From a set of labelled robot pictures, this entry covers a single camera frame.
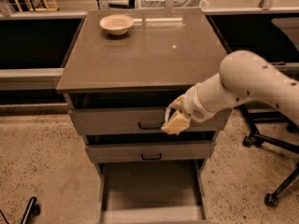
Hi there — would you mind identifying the white wire basket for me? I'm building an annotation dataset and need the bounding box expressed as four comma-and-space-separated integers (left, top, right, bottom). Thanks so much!
135, 0, 209, 9

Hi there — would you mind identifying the grey top drawer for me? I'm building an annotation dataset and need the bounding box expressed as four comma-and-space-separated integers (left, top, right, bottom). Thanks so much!
68, 104, 234, 136

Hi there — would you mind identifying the blue rxbar blueberry wrapper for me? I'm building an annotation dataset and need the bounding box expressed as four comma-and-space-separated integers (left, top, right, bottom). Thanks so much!
164, 107, 174, 122

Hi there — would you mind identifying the black wheeled stand base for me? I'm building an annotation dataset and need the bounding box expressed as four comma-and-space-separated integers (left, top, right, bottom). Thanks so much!
237, 105, 299, 209

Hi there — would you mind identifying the grey drawer cabinet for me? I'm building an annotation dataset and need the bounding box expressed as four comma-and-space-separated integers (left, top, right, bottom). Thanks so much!
56, 7, 245, 224

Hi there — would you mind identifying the grey open bottom drawer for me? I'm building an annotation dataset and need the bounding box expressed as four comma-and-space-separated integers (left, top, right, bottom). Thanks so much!
96, 161, 210, 224

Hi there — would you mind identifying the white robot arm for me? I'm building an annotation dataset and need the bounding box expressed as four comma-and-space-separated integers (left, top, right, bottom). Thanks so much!
162, 50, 299, 134

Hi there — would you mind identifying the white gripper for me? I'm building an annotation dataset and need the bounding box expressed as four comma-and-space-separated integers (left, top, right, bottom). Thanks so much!
161, 83, 214, 134

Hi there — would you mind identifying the black stand leg left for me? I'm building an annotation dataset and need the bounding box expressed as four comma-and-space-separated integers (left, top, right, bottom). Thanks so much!
0, 196, 41, 224

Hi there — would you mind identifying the grey middle drawer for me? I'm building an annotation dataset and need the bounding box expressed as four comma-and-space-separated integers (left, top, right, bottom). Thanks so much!
86, 141, 216, 163

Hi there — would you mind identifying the white paper bowl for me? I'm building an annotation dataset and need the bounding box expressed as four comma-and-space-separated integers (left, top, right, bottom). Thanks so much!
99, 14, 134, 35

